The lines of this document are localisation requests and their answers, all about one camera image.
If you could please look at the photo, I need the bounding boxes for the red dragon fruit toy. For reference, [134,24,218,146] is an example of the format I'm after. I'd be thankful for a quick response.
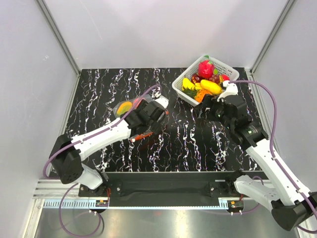
[198,60,215,79]

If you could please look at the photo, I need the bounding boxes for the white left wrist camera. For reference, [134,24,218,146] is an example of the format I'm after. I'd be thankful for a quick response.
[155,95,169,109]

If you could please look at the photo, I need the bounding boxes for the white slotted cable duct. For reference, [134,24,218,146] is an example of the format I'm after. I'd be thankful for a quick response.
[43,199,109,209]

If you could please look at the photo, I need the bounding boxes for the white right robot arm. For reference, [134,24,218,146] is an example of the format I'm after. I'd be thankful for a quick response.
[202,95,317,231]

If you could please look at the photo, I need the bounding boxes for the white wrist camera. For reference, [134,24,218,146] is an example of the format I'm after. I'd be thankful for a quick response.
[155,95,169,109]
[217,80,238,101]

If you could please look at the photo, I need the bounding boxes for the white plastic basket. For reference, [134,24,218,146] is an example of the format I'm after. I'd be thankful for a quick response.
[172,55,240,107]

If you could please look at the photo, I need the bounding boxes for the yellow orange papaya toy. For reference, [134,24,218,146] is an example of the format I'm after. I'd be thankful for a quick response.
[116,101,133,117]

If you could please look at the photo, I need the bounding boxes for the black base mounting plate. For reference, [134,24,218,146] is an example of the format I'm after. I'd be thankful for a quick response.
[78,171,255,208]

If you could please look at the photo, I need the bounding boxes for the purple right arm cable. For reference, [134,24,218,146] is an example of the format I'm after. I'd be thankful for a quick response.
[227,79,317,234]

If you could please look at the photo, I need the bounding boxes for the clear zip top bag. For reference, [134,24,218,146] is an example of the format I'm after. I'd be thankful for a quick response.
[113,94,169,141]

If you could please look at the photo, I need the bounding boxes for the orange pineapple toy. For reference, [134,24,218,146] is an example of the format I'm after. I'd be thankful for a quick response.
[194,89,212,103]

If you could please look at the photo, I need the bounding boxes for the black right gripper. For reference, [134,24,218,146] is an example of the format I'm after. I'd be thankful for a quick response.
[194,94,234,130]

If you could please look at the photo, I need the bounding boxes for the dark red apple toy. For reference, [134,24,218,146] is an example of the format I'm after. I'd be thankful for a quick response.
[191,73,203,84]

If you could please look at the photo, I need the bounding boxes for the purple grape bunch toy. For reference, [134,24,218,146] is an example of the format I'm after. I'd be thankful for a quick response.
[209,74,220,84]

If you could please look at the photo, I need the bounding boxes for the red strawberry toy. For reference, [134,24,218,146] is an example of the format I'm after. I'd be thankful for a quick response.
[219,74,230,82]

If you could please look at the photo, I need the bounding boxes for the aluminium frame rail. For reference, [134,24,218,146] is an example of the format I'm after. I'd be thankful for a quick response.
[33,179,80,198]

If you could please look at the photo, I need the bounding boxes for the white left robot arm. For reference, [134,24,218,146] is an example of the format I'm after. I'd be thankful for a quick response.
[50,96,169,196]

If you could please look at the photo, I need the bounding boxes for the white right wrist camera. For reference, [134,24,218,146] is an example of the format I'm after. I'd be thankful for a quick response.
[217,80,238,101]

